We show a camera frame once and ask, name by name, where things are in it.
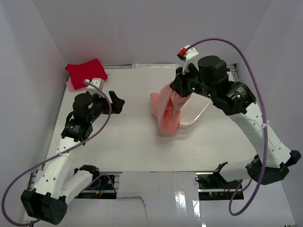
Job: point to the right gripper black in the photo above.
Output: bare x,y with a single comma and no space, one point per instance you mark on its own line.
178,83

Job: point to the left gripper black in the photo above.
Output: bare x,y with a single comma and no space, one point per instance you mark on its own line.
117,103

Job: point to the white perforated plastic basket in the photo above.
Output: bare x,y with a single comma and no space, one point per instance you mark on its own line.
192,109

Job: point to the salmon pink t shirt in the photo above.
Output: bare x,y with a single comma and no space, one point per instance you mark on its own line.
166,106

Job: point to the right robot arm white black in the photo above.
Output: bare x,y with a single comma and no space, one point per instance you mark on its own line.
272,160

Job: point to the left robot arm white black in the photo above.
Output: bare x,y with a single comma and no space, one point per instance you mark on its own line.
49,198

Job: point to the white paper sheet at back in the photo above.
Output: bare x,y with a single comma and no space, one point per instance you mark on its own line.
152,66

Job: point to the folded light pink t shirt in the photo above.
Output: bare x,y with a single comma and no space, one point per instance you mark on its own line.
70,86

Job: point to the folded red t shirt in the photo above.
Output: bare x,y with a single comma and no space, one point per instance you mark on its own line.
89,70

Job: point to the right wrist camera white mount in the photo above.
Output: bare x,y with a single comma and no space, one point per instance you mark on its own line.
188,55

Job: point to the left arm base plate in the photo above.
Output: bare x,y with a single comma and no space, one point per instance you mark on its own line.
102,189

